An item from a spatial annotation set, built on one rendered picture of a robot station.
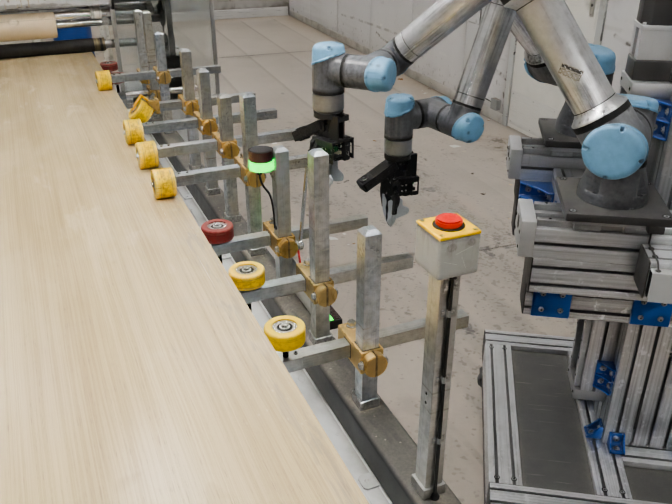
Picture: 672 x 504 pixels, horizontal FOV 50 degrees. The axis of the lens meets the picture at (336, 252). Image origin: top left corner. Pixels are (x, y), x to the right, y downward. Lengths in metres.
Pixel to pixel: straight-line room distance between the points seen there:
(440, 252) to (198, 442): 0.47
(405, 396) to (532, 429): 0.58
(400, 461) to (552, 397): 1.10
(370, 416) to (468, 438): 1.07
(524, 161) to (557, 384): 0.77
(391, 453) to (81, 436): 0.57
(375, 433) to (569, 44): 0.84
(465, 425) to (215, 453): 1.56
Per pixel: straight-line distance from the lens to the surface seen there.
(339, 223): 1.92
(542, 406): 2.38
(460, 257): 1.05
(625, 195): 1.66
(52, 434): 1.23
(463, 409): 2.65
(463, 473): 2.42
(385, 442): 1.44
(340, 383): 1.58
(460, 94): 1.84
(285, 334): 1.37
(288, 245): 1.80
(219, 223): 1.81
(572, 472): 2.19
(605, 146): 1.48
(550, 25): 1.47
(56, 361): 1.40
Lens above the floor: 1.66
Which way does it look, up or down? 27 degrees down
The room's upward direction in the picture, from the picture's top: straight up
